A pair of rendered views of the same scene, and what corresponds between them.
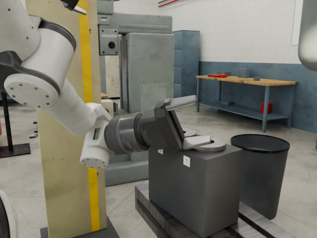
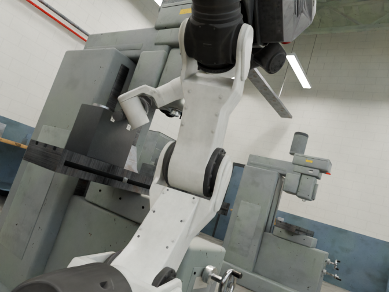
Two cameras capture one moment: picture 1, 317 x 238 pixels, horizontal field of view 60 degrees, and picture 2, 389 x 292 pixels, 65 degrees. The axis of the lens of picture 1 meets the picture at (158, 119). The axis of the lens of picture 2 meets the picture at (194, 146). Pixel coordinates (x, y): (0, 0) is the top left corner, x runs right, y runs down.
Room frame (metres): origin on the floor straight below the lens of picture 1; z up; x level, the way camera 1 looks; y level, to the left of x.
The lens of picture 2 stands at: (0.88, 1.16, 0.92)
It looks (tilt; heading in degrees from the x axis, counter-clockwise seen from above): 9 degrees up; 243
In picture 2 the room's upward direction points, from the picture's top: 17 degrees clockwise
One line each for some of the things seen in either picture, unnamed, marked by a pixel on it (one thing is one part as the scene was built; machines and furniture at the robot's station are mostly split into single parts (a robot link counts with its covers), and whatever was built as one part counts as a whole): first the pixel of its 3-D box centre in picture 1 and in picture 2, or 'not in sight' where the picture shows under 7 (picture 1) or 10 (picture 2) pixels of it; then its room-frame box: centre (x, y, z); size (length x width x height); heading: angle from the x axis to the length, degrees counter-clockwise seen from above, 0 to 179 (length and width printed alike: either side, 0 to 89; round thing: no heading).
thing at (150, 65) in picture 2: not in sight; (158, 81); (0.40, -0.47, 1.47); 0.24 x 0.19 x 0.26; 27
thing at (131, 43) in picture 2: not in sight; (133, 53); (0.54, -0.74, 1.66); 0.80 x 0.23 x 0.20; 117
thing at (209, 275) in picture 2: not in sight; (220, 280); (0.09, 0.15, 0.64); 0.16 x 0.12 x 0.12; 117
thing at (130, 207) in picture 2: not in sight; (145, 205); (0.32, -0.29, 0.80); 0.50 x 0.35 x 0.12; 117
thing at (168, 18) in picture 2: not in sight; (201, 25); (0.32, -0.31, 1.81); 0.47 x 0.26 x 0.16; 117
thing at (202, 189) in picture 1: (190, 174); (104, 135); (0.65, -0.08, 1.04); 0.22 x 0.12 x 0.20; 35
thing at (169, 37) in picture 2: not in sight; (190, 47); (0.33, -0.33, 1.68); 0.34 x 0.24 x 0.10; 117
